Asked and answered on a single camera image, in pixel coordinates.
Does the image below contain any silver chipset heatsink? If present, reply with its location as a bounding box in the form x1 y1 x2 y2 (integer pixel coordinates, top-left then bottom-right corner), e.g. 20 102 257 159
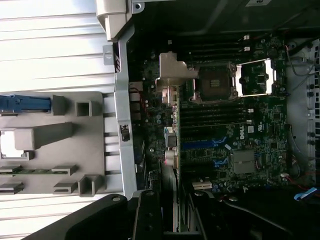
231 149 256 175

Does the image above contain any grey parts rack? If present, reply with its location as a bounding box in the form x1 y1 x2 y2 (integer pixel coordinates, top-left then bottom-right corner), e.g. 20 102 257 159
0 91 118 198

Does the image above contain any white expansion slot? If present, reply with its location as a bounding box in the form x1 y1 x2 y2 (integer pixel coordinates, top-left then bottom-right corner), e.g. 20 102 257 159
191 181 213 190

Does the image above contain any green RAM stick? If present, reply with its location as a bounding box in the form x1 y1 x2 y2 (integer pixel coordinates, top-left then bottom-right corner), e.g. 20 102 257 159
0 168 55 175

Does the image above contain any blue expansion slot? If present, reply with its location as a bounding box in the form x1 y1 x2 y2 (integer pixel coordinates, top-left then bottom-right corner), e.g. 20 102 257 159
181 138 227 151

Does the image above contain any green motherboard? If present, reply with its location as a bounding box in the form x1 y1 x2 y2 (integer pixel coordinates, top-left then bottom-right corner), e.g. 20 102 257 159
139 34 291 196

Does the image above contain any silver CPU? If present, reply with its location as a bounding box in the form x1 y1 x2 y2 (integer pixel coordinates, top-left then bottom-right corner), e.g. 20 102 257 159
0 131 17 157

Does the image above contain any open black PC case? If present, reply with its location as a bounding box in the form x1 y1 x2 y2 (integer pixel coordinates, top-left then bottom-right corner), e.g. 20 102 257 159
95 0 320 201

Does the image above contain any hard disk in blue carrier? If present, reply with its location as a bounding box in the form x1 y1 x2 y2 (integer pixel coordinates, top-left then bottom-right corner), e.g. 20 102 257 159
0 94 52 116

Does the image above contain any CPU socket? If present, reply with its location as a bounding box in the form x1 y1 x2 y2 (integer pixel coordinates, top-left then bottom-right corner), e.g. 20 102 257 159
192 62 238 103

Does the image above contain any silver socket cover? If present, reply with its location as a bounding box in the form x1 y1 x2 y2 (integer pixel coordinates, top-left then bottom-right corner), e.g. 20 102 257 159
234 58 277 97

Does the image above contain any silver drive cage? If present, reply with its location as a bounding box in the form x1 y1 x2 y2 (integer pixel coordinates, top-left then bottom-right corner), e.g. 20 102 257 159
306 39 320 186

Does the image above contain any blue wire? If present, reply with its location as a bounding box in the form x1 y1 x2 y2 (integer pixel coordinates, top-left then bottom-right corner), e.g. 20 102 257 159
293 187 320 201

